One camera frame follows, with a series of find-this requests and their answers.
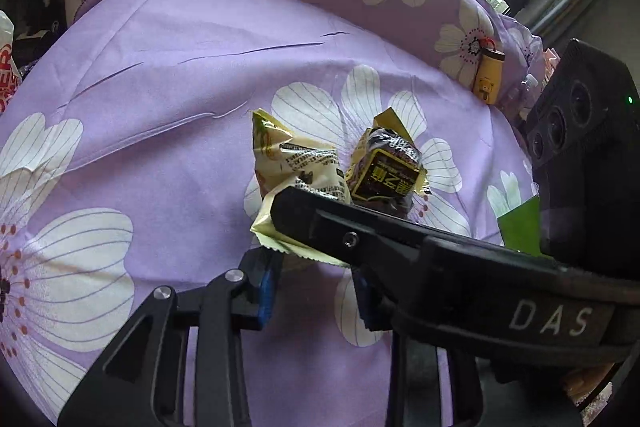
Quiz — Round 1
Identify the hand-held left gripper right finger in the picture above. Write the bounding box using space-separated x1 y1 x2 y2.
351 267 583 427

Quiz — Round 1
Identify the white plastic bag red print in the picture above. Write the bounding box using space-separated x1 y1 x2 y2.
0 9 23 108

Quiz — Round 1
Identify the dark brown snack packet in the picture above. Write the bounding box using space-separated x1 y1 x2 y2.
345 107 431 218

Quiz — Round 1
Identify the green box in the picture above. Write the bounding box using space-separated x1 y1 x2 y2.
497 196 556 258

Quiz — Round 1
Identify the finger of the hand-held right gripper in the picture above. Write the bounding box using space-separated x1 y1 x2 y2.
270 186 433 304

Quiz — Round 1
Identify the yellow cartoon lighter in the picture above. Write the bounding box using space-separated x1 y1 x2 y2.
472 38 506 106

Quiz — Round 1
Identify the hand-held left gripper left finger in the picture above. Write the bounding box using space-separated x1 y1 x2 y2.
57 247 286 427

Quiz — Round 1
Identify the pale yellow-green snack packet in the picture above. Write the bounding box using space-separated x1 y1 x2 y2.
250 108 353 268

